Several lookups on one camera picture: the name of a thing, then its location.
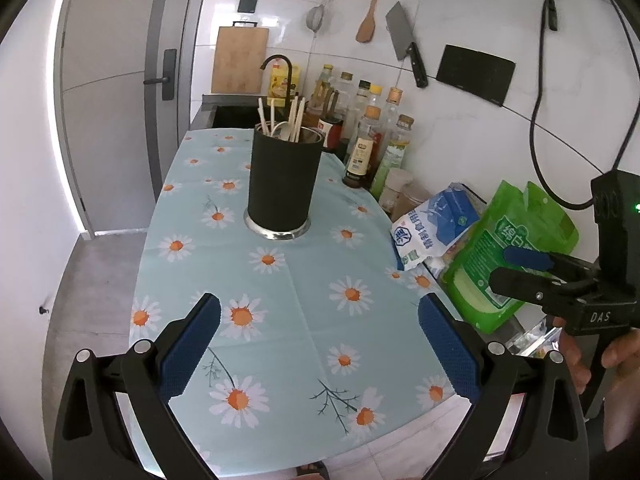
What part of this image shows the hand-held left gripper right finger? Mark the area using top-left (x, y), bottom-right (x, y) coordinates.
top-left (417, 291), bottom-right (588, 480)

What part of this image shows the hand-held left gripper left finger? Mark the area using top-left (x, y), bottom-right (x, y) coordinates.
top-left (52, 291), bottom-right (222, 480)

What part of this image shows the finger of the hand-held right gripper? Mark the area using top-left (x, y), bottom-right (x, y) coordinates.
top-left (501, 246), bottom-right (603, 286)
top-left (487, 267), bottom-right (584, 318)

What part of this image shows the black cylindrical utensil holder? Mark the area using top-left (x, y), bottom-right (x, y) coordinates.
top-left (243, 122), bottom-right (326, 241)

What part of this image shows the bunch of wooden chopsticks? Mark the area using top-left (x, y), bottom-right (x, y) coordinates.
top-left (256, 94), bottom-right (307, 143)

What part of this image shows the person's right hand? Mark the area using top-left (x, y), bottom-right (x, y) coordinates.
top-left (557, 329), bottom-right (640, 456)

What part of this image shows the green sugar bag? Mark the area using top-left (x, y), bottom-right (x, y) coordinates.
top-left (442, 180), bottom-right (580, 335)

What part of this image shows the small white seasoning packet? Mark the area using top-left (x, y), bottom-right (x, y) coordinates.
top-left (424, 255), bottom-right (458, 283)

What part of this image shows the white and blue salt bag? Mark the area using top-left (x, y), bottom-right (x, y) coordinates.
top-left (390, 182), bottom-right (488, 272)

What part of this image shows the floral light blue tablecloth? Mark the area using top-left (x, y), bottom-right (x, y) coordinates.
top-left (129, 129), bottom-right (473, 480)

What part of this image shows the brown spice jar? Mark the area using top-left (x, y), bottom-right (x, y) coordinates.
top-left (402, 180), bottom-right (433, 211)

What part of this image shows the clear spice jar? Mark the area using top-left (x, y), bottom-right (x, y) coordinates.
top-left (378, 167), bottom-right (416, 216)

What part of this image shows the green label bottle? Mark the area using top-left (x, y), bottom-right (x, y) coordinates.
top-left (369, 114), bottom-right (416, 201)

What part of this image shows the black slipper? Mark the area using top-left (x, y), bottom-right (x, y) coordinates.
top-left (295, 461), bottom-right (331, 480)

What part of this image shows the dark soy sauce bottle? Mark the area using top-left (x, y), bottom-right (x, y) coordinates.
top-left (342, 105), bottom-right (385, 188)

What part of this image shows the tall orange-cap bottle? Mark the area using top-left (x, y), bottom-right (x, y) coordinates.
top-left (383, 87), bottom-right (405, 133)

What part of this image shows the black-cap glass bottle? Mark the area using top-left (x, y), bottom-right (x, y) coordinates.
top-left (352, 80), bottom-right (372, 126)

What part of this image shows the dark bottle with red label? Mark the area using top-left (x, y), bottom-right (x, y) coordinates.
top-left (319, 114), bottom-right (345, 153)

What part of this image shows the stainless steel sink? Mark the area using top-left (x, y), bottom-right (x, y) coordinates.
top-left (190, 92), bottom-right (311, 131)

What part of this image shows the clear glass bottle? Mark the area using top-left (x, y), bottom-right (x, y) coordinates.
top-left (336, 71), bottom-right (357, 131)

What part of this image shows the grey door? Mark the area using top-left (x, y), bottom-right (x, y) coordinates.
top-left (60, 0), bottom-right (211, 236)

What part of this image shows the yellow-cap cooking oil bottle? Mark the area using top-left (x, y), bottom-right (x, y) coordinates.
top-left (312, 63), bottom-right (336, 121)

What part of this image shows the yellow oil jug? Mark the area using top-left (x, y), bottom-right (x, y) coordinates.
top-left (269, 62), bottom-right (303, 107)

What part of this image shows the wooden spatula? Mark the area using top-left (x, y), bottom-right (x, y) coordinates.
top-left (355, 0), bottom-right (388, 43)

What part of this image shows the black faucet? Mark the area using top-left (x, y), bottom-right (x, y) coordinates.
top-left (260, 54), bottom-right (295, 106)

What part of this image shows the wooden cutting board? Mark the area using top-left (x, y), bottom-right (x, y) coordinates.
top-left (210, 21), bottom-right (270, 95)

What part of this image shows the metal mesh strainer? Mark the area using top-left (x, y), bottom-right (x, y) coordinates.
top-left (306, 0), bottom-right (337, 33)

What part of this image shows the black power cable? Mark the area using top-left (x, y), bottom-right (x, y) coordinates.
top-left (529, 0), bottom-right (633, 209)

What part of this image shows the steel cleaver with black handle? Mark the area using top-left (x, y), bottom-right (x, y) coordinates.
top-left (385, 1), bottom-right (429, 89)

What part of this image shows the black door handle lock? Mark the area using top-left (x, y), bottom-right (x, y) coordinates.
top-left (143, 48), bottom-right (178, 102)

